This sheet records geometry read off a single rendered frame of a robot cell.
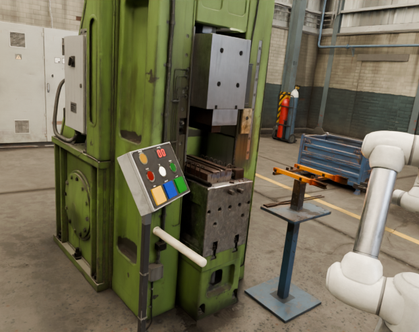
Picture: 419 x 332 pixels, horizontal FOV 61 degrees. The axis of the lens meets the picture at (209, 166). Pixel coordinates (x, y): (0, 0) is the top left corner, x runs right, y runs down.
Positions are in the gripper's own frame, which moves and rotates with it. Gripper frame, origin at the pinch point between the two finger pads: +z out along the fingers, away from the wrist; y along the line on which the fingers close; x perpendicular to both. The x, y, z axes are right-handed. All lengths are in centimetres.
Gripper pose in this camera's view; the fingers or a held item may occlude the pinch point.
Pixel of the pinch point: (361, 186)
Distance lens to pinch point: 237.4
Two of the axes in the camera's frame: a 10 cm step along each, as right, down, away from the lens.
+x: 0.8, -9.7, -2.5
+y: 8.0, -0.8, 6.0
